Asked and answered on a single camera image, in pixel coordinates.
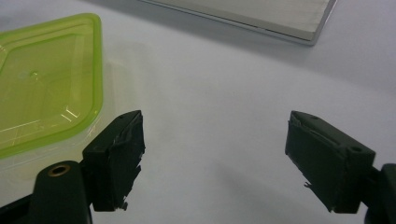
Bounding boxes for green plastic container lid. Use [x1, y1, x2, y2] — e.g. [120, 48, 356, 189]
[0, 12, 105, 161]

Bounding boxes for grey flat board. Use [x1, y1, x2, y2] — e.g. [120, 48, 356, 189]
[138, 0, 338, 47]

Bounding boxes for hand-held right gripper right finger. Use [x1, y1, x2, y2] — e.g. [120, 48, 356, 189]
[284, 110, 396, 224]

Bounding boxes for clear plastic container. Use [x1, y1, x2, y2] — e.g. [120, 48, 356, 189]
[0, 59, 125, 206]

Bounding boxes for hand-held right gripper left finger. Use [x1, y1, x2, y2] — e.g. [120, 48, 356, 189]
[31, 109, 147, 224]

